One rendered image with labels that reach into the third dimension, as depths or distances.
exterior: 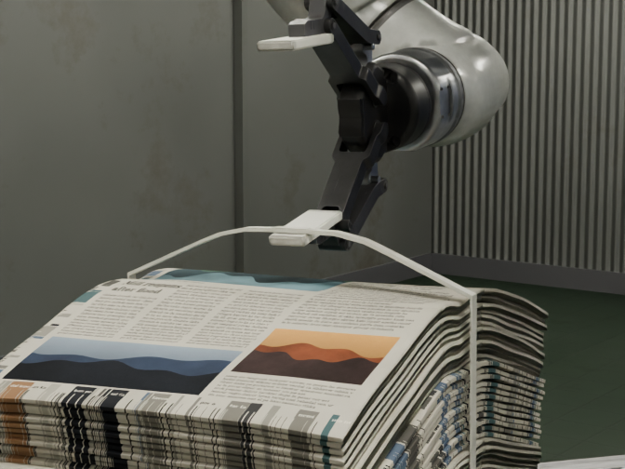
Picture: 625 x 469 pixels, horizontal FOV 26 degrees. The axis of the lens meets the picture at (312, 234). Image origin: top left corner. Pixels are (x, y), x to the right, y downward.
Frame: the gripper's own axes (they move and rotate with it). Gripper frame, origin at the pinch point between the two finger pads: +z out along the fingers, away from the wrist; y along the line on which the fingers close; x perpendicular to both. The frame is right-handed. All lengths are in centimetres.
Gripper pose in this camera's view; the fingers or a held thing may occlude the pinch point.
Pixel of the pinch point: (286, 137)
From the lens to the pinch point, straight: 100.9
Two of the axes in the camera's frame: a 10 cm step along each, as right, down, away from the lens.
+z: -4.4, 2.0, -8.7
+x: -9.0, -0.4, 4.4
